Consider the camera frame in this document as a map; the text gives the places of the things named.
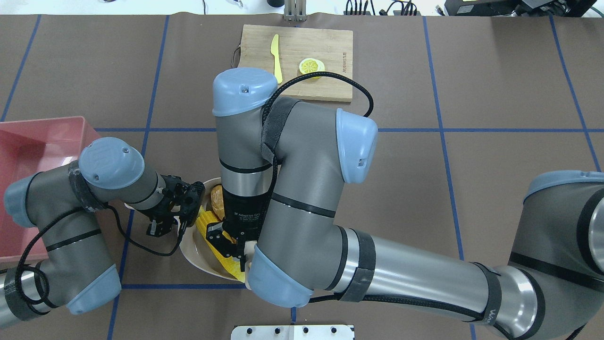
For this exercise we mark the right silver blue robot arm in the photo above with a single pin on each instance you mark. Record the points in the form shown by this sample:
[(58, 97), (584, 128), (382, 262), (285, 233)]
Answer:
[(284, 163)]

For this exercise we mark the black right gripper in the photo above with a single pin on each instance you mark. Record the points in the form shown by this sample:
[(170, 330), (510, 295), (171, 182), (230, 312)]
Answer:
[(242, 212)]

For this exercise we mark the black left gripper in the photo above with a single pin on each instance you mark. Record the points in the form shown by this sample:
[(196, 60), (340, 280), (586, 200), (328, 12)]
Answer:
[(160, 213)]

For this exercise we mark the yellow toy corn cob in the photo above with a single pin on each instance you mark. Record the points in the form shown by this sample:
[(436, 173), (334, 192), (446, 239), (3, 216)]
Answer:
[(220, 243)]

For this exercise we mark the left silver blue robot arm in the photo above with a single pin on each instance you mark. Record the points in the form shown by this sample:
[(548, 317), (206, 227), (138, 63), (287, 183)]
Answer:
[(67, 263)]

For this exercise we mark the brown toy potato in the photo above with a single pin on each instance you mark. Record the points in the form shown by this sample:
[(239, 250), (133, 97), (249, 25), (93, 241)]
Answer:
[(217, 202)]

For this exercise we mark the yellow toy lemon slices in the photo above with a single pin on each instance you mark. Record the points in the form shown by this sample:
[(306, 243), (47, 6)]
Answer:
[(311, 65)]

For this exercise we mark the beige plastic dustpan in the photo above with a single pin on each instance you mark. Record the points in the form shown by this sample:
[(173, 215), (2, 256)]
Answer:
[(194, 248)]

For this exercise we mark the bamboo cutting board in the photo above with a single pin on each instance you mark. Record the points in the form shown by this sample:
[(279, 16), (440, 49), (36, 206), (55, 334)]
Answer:
[(333, 47)]

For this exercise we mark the yellow plastic toy knife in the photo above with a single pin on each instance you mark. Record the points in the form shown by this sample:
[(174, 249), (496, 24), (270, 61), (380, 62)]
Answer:
[(275, 51)]

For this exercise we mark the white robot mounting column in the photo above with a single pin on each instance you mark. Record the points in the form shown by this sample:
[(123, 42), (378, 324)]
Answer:
[(294, 332)]

